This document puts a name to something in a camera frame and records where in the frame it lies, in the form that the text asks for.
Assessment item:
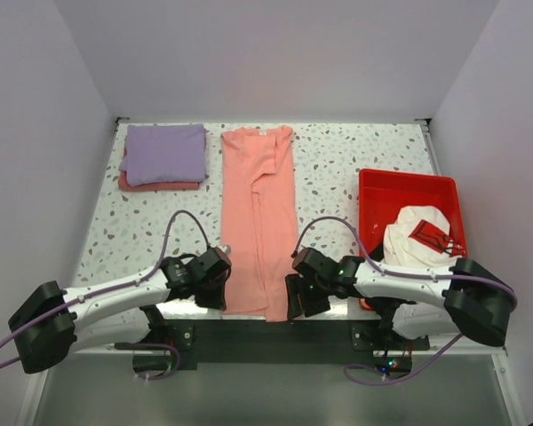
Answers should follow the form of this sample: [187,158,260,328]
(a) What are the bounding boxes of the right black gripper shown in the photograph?
[285,273,330,320]

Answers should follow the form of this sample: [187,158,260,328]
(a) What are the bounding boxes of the salmon pink t shirt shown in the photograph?
[220,125,298,322]

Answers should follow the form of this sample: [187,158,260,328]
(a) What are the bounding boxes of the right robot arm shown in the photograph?
[292,248,517,349]

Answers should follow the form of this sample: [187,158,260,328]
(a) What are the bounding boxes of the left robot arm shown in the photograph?
[8,246,232,374]

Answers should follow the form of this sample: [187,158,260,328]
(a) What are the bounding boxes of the folded dark pink t shirt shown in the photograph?
[117,150,200,192]

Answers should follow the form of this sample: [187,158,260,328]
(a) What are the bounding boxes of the red plastic bin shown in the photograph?
[358,168,470,312]

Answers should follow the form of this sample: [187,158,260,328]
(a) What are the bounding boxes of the folded purple t shirt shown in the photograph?
[119,123,207,187]

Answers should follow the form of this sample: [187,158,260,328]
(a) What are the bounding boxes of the white t shirt red print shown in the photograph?
[383,206,466,268]

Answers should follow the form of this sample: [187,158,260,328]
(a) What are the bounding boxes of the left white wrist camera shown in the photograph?
[219,245,231,256]

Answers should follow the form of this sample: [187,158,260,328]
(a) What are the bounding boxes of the aluminium table frame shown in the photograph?
[17,119,524,425]

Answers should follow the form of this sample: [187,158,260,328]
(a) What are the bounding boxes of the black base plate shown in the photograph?
[115,319,430,370]

